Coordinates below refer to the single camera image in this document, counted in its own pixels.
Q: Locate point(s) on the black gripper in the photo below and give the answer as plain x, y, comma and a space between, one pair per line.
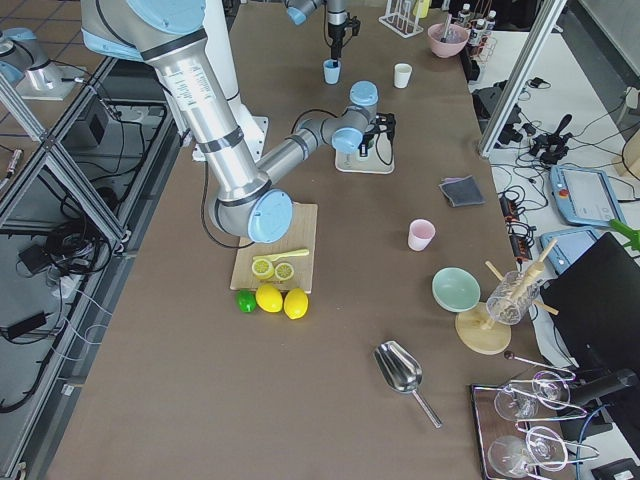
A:
364, 145
335, 30

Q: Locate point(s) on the blue cup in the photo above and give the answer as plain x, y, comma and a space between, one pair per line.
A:
331, 71

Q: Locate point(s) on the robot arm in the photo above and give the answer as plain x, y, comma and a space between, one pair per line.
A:
187, 43
337, 19

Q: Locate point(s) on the beige rabbit tray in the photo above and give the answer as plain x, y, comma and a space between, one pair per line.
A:
381, 158

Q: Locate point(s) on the cream cup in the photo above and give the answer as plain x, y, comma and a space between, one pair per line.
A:
402, 75

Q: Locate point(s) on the yellow cup on rack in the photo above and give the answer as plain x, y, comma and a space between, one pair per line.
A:
421, 8

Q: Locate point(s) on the pink cup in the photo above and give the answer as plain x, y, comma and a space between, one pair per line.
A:
421, 233

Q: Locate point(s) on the wooden cutting board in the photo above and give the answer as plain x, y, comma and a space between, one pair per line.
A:
301, 234

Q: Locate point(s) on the grey folded cloth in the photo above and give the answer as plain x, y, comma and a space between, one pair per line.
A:
461, 191

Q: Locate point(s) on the pink bowl with ice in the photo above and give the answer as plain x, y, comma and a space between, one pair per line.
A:
446, 45

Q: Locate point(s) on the metal muddler in bowl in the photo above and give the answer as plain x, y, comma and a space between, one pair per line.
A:
445, 29

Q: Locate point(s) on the yellow plastic knife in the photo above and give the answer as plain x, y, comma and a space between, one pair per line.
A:
302, 252

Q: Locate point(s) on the green bowl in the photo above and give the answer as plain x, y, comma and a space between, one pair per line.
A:
455, 289

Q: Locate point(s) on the yellow lemon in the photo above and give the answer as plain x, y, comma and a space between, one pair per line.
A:
296, 304
269, 298

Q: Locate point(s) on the green lime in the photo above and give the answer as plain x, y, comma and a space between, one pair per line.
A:
246, 301

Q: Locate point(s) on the clear glass mug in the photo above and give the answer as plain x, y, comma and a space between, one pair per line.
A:
505, 306

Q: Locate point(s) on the wooden cup tree stand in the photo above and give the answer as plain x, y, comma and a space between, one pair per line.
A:
479, 332

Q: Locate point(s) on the blue teach pendant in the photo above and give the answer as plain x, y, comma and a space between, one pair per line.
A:
570, 245
584, 196

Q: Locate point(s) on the metal scoop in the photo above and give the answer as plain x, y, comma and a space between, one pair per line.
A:
403, 374

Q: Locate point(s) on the black monitor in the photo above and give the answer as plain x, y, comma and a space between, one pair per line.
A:
598, 302

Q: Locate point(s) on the wine glass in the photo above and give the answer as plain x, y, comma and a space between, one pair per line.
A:
508, 457
514, 403
551, 390
546, 448

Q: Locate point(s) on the white wire rack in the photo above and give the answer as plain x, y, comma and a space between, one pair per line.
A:
401, 16

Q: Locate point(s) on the white pedestal column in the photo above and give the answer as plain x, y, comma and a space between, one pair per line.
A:
240, 115

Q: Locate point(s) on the aluminium frame post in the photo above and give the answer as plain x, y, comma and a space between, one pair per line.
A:
541, 29

